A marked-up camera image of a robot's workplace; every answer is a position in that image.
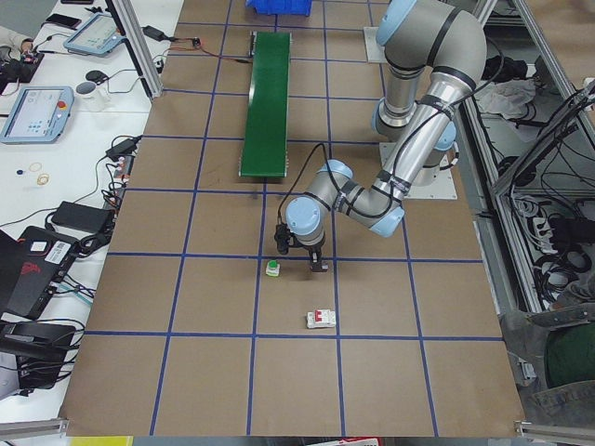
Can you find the teach pendant tablet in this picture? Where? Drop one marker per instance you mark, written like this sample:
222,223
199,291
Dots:
98,36
38,115

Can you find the black power adapter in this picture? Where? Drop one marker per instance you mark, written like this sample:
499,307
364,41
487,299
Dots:
82,217

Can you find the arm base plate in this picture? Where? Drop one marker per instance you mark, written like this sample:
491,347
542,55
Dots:
374,51
432,181

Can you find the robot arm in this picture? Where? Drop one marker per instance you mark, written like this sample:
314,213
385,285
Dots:
436,54

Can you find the green push button switch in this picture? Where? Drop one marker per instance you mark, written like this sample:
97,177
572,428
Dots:
273,268

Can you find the white red circuit breaker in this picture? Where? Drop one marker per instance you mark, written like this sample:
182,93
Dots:
321,318

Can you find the white mug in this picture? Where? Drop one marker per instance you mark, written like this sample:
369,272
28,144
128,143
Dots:
92,98

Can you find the green conveyor belt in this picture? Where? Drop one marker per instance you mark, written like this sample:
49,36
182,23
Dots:
265,141

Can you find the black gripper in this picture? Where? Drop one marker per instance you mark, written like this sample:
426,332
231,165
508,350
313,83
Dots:
312,251

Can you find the aluminium frame post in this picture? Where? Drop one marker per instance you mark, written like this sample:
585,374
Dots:
127,22

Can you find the blue plastic bin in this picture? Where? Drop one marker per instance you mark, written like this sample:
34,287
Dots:
281,7

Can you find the black laptop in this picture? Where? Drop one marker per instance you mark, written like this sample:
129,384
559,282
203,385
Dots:
31,268

